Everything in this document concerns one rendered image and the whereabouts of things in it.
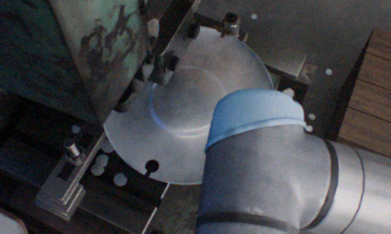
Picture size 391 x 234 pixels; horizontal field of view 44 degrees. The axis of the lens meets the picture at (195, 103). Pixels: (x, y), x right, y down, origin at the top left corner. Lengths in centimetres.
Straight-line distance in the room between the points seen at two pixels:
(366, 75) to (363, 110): 11
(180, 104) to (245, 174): 47
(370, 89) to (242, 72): 63
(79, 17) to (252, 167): 17
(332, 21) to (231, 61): 114
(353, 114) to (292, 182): 100
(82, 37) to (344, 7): 168
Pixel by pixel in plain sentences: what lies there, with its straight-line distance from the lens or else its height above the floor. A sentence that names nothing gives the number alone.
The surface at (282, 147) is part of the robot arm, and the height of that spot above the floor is 118.
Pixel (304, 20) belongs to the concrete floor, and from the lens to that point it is 192.
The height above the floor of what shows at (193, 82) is 79.
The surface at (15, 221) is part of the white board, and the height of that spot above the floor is 59.
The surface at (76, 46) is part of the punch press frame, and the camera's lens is 38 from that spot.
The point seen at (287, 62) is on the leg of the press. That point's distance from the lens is 103.
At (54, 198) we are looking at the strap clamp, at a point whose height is 74.
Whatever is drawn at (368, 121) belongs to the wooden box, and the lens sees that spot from 135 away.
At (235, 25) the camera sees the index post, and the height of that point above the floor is 79.
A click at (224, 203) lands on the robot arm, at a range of 34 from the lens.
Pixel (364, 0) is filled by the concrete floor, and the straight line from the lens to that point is 205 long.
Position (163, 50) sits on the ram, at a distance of 63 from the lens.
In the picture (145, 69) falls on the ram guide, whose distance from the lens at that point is 57.
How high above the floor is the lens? 150
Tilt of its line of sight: 63 degrees down
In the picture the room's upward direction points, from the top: straight up
